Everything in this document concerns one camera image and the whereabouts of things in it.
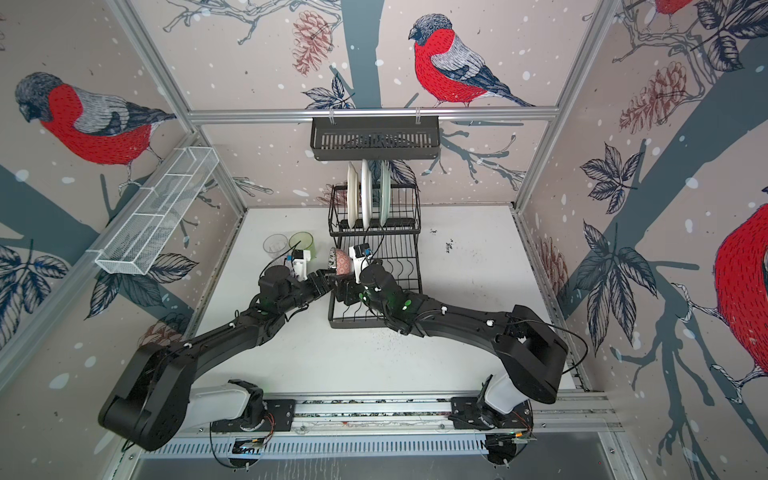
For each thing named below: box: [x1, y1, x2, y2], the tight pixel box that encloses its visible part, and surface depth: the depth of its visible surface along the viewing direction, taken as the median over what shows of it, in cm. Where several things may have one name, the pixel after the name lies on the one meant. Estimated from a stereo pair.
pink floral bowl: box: [335, 249, 351, 276], surface depth 76 cm
